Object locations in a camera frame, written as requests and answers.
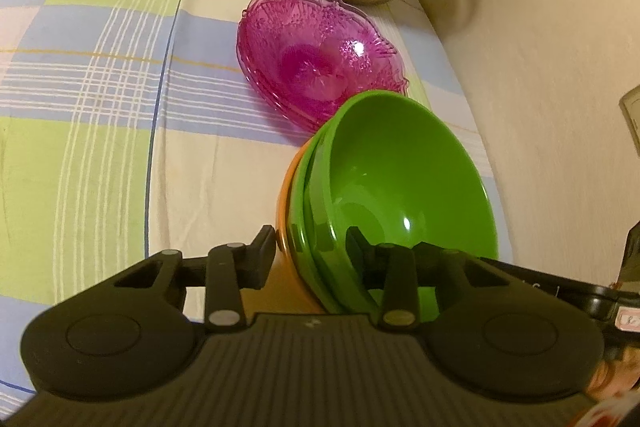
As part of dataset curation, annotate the orange plastic bowl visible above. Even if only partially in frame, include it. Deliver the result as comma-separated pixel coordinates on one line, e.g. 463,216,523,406
259,139,332,316

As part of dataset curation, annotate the pink patterned plastic plate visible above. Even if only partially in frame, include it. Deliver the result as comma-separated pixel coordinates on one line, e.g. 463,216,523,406
240,57,351,136

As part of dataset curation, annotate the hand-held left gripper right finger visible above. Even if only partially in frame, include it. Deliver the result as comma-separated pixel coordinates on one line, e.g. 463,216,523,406
345,226,490,333

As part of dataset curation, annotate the person's right hand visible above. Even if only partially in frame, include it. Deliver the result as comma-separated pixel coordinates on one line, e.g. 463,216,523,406
586,349,640,400

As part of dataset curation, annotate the beige wall socket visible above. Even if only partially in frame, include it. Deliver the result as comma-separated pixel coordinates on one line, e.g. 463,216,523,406
618,85,640,148

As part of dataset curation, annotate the pink glass dish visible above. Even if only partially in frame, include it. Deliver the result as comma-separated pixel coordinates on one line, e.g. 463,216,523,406
236,0,410,120

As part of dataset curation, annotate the plaid tablecloth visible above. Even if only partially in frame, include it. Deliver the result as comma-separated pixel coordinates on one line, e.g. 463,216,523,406
0,0,517,400

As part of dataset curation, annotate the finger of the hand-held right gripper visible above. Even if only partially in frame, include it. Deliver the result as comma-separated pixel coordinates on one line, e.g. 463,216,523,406
477,257,610,309

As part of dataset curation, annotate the green plastic bowl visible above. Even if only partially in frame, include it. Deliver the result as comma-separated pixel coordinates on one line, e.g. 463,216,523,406
289,127,352,316
302,90,500,324

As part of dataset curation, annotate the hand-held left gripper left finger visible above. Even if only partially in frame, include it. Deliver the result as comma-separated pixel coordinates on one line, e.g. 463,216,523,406
112,224,277,336

